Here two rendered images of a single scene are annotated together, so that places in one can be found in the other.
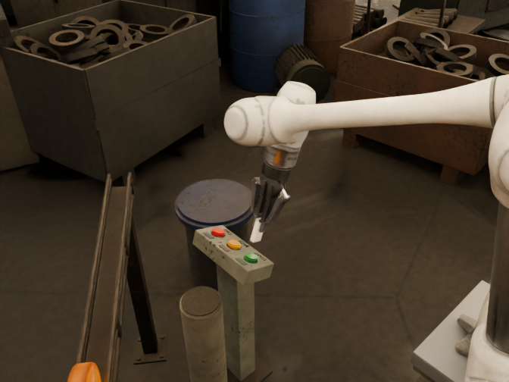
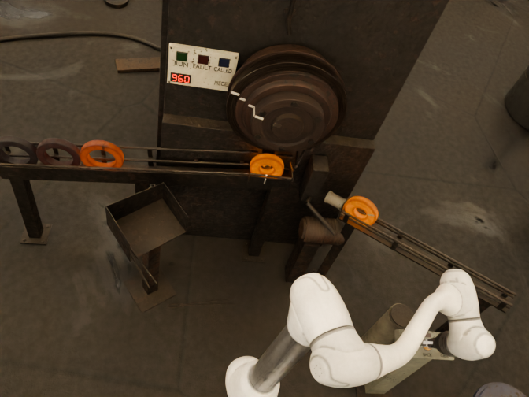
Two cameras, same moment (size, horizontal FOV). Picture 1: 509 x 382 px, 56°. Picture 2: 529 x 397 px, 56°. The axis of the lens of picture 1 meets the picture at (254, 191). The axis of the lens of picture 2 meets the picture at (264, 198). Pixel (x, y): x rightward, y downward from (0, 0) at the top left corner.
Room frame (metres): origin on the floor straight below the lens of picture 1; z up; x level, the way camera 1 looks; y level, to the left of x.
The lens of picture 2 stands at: (0.75, -1.18, 2.42)
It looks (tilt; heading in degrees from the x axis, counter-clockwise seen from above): 52 degrees down; 116
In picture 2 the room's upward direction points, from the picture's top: 18 degrees clockwise
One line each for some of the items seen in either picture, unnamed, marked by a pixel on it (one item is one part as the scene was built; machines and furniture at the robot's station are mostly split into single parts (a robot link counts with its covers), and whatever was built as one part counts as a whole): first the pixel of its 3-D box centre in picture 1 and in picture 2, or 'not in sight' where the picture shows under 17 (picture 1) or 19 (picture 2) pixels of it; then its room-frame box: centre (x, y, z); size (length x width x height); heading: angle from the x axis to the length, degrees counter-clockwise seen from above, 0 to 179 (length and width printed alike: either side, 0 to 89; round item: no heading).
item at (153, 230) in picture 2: not in sight; (146, 255); (-0.11, -0.39, 0.36); 0.26 x 0.20 x 0.72; 77
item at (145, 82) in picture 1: (116, 86); not in sight; (2.74, 0.83, 0.39); 1.03 x 0.83 x 0.77; 147
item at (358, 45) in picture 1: (430, 95); not in sight; (2.71, -1.08, 0.33); 0.93 x 0.73 x 0.66; 49
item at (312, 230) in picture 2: not in sight; (311, 251); (0.40, 0.27, 0.27); 0.22 x 0.13 x 0.53; 42
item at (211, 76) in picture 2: not in sight; (201, 68); (-0.26, 0.01, 1.15); 0.26 x 0.02 x 0.18; 42
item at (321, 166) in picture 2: not in sight; (313, 178); (0.23, 0.32, 0.68); 0.11 x 0.08 x 0.24; 132
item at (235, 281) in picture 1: (236, 311); (397, 367); (1.06, 0.06, 0.31); 0.24 x 0.16 x 0.62; 42
